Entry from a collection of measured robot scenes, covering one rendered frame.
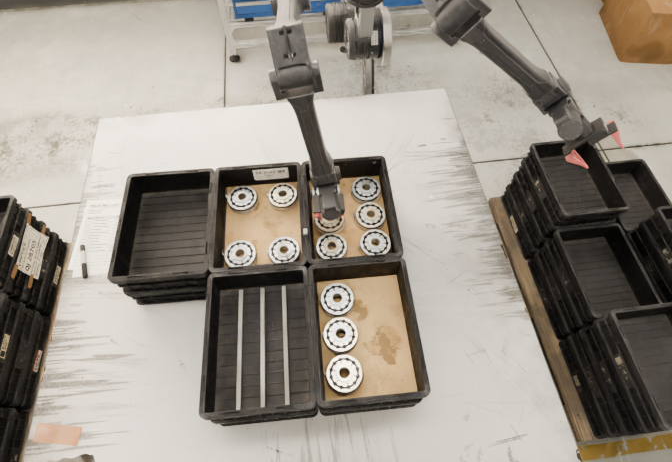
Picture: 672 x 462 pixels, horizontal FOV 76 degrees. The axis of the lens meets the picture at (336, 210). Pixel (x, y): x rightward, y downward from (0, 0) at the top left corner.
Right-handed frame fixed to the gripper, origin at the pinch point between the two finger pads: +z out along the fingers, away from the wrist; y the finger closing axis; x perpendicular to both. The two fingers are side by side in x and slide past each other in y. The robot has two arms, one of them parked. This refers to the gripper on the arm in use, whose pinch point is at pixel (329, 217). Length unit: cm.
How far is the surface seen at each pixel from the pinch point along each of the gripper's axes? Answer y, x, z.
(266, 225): -21.8, 0.8, 3.9
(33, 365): -131, -24, 66
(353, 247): 7.4, -10.1, 4.2
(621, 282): 125, -14, 50
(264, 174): -21.7, 18.3, -2.3
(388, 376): 13, -52, 5
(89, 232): -90, 11, 16
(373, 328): 10.7, -37.9, 4.5
